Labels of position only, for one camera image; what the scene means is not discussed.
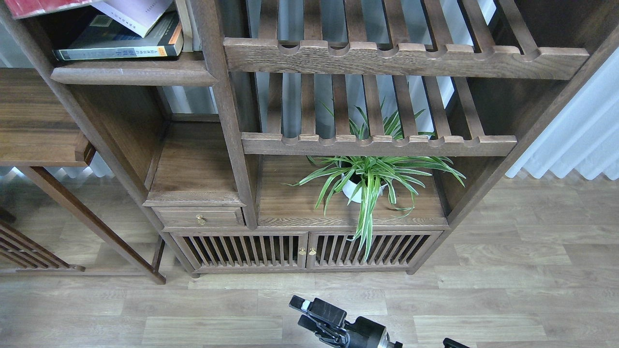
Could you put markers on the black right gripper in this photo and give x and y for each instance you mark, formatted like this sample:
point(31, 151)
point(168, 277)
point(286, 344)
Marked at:
point(328, 323)

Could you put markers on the large wooden bookshelf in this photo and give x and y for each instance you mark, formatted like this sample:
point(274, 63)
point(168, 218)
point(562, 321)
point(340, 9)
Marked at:
point(224, 132)

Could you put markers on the white cover book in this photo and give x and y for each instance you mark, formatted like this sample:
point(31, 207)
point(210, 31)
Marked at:
point(140, 16)

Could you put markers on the beige upright book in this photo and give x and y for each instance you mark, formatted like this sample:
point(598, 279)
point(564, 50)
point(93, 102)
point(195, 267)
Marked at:
point(185, 21)

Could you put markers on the red cover book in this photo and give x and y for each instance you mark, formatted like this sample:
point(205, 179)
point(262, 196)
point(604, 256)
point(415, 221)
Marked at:
point(32, 8)

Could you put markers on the wooden side table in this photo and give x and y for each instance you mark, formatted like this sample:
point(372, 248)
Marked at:
point(36, 133)

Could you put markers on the green grey cover book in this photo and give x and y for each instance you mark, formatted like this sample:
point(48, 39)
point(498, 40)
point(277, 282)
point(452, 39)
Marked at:
point(105, 38)

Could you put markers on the green spider plant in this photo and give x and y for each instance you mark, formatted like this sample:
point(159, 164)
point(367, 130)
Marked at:
point(405, 170)

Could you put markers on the white plant pot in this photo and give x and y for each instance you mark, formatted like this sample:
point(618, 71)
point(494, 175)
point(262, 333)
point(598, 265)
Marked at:
point(355, 182)

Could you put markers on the white curtain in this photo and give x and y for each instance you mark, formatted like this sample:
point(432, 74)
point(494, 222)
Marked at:
point(584, 136)

